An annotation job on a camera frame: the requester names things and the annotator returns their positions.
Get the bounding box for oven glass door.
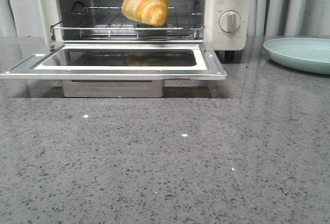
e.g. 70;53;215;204
0;41;228;98

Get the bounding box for golden croissant bread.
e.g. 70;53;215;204
121;0;168;27

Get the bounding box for white Toshiba toaster oven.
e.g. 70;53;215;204
32;0;255;98

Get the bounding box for lower beige oven knob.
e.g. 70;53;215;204
219;11;241;34

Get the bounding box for light green plate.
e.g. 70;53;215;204
263;38;329;75

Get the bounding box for metal wire oven rack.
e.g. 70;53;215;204
50;7;205;41

